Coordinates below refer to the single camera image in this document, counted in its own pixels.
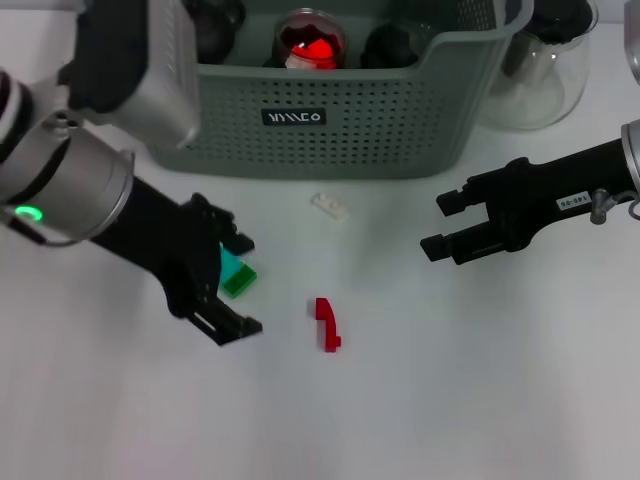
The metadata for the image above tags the left arm signal cable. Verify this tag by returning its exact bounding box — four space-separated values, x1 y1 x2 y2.
9 213 82 248

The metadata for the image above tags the flat green square brick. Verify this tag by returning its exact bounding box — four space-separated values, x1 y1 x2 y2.
222 263 258 300

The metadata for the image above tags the dark clay teapot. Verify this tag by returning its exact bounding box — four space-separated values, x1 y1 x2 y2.
192 0 247 65

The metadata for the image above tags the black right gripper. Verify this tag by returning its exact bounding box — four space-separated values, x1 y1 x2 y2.
419 137 631 266

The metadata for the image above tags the glass teacup black sleeve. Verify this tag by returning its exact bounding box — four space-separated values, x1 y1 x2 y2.
359 22 420 70
271 7 350 70

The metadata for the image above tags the dark red curved brick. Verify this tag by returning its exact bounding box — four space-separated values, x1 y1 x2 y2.
313 297 343 354

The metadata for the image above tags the grey perforated plastic storage bin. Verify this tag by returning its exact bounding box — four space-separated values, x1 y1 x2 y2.
144 0 536 181

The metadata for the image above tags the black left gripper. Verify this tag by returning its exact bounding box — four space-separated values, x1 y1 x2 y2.
89 177 264 347

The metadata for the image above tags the glass pitcher with black lid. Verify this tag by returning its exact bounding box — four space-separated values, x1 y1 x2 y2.
479 0 600 131

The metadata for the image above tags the arm signal cable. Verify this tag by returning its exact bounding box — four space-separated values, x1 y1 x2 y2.
9 213 82 248
588 188 640 225

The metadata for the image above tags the right arm signal cable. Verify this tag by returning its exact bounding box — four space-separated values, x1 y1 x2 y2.
588 188 640 225

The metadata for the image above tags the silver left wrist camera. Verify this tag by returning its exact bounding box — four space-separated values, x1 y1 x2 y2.
56 0 202 150

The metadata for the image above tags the orange-red sloped brick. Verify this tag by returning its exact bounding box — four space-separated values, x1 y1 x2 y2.
292 39 337 70

